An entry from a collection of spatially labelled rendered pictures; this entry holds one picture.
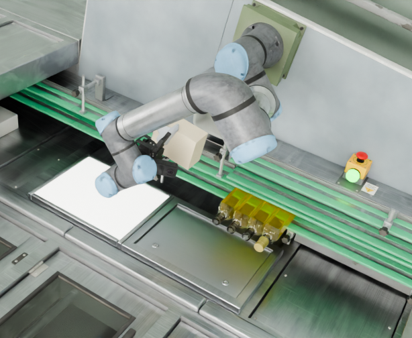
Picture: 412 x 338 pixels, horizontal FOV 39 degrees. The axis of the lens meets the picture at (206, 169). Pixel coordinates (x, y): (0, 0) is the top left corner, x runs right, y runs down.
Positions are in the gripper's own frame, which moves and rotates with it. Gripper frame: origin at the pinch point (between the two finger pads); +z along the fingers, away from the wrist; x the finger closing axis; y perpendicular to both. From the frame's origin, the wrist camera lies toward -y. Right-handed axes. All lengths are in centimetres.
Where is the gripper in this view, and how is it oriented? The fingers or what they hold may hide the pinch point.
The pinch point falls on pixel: (175, 141)
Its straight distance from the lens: 194.2
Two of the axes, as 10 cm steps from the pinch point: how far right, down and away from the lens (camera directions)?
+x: -2.5, 7.4, 6.3
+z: 5.2, -4.5, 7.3
